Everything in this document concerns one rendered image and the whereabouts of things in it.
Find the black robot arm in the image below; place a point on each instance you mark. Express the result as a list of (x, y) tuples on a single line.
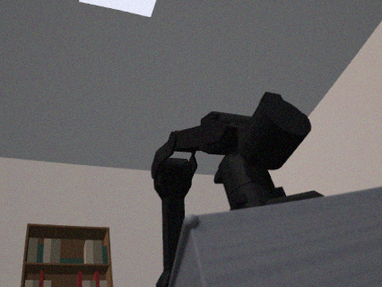
[(251, 145)]

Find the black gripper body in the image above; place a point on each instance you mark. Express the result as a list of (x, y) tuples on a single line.
[(262, 193)]

